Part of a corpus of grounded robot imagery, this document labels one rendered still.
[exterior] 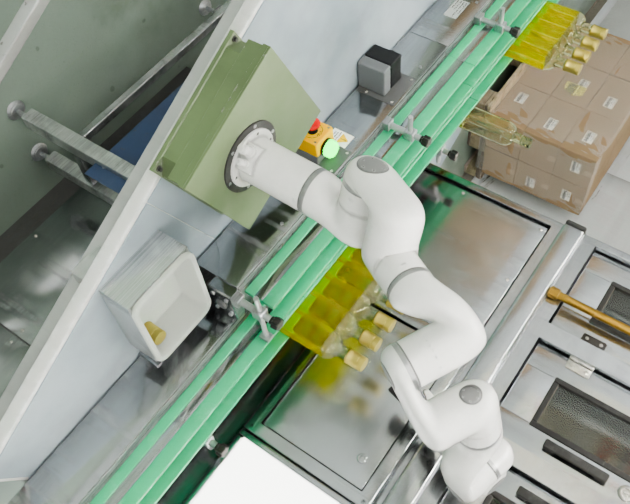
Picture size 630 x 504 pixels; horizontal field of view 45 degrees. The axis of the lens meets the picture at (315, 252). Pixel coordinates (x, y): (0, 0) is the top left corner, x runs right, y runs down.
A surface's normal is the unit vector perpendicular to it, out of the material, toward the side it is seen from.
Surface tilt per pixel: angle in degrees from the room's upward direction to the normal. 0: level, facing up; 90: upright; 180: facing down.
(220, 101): 90
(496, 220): 90
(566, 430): 90
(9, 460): 0
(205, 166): 1
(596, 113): 99
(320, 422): 90
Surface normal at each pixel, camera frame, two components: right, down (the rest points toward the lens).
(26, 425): 0.81, 0.44
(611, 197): -0.08, -0.56
